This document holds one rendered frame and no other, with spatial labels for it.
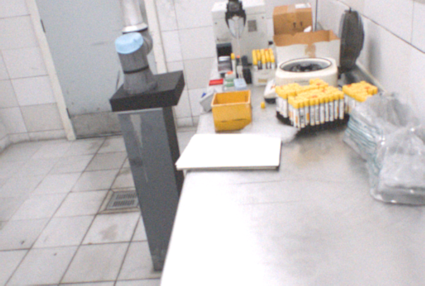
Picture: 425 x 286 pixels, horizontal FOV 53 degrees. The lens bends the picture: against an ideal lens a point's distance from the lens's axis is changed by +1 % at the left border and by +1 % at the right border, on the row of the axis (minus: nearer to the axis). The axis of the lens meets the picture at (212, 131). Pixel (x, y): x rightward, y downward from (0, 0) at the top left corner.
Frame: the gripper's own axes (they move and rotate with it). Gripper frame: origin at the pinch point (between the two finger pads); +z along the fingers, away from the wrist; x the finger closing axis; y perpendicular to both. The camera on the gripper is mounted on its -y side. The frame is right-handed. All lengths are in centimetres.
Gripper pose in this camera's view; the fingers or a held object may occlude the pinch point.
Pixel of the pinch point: (237, 36)
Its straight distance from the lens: 190.3
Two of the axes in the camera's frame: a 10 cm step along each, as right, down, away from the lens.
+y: 0.5, -4.1, 9.1
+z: 1.3, 9.1, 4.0
